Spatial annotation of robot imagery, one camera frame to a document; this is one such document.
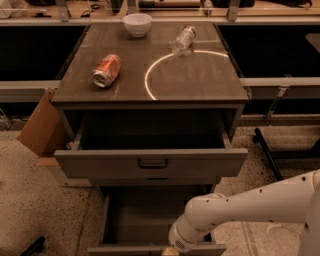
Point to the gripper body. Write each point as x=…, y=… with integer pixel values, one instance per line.
x=177, y=240

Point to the grey bottom drawer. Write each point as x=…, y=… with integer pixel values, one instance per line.
x=137, y=219

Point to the grey drawer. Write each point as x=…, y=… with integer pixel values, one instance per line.
x=137, y=219
x=173, y=145
x=156, y=181

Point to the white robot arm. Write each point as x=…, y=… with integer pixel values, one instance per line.
x=293, y=200

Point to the grey middle drawer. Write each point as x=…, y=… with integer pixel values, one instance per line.
x=156, y=181

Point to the grey top drawer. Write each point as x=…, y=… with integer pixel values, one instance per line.
x=173, y=145

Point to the grey drawer cabinet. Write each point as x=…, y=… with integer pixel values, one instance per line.
x=151, y=77

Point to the black object bottom left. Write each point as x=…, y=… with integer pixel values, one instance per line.
x=35, y=247

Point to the black wheeled stand base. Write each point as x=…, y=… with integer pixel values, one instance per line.
x=272, y=156

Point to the brown cardboard box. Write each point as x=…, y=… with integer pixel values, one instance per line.
x=43, y=134

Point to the crushed orange soda can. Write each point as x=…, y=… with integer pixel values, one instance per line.
x=106, y=71

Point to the clear plastic bottle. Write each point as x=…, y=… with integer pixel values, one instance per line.
x=183, y=41

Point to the white ceramic bowl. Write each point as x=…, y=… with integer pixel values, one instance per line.
x=137, y=24

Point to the metal shelf bracket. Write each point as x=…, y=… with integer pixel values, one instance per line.
x=280, y=93

